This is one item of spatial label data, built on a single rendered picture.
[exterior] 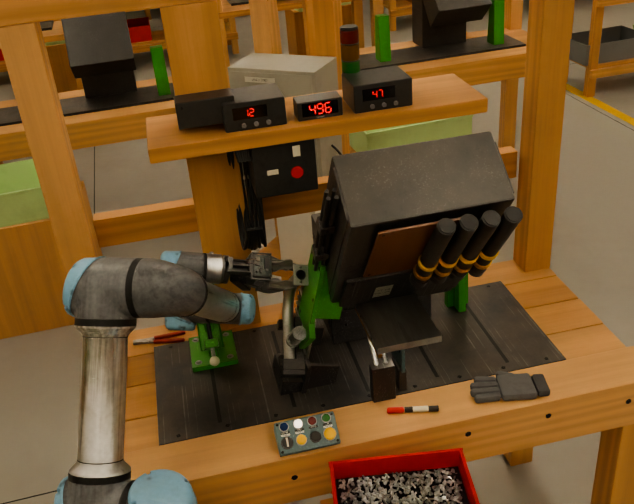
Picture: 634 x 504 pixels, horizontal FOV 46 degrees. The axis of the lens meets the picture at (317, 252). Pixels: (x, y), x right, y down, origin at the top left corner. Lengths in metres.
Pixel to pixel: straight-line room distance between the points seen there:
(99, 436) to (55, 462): 1.90
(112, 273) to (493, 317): 1.23
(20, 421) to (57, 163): 1.82
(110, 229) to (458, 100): 1.04
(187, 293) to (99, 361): 0.21
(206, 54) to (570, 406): 1.29
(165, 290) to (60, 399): 2.32
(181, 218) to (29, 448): 1.59
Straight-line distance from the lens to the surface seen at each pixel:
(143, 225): 2.24
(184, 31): 1.97
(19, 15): 1.98
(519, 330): 2.25
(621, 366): 2.17
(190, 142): 1.93
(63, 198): 2.11
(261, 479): 1.90
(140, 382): 2.21
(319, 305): 1.91
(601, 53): 6.88
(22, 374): 3.95
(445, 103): 2.05
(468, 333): 2.22
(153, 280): 1.43
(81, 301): 1.48
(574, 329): 2.32
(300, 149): 1.98
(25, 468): 3.43
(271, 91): 1.99
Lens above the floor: 2.22
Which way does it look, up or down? 30 degrees down
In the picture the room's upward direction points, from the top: 5 degrees counter-clockwise
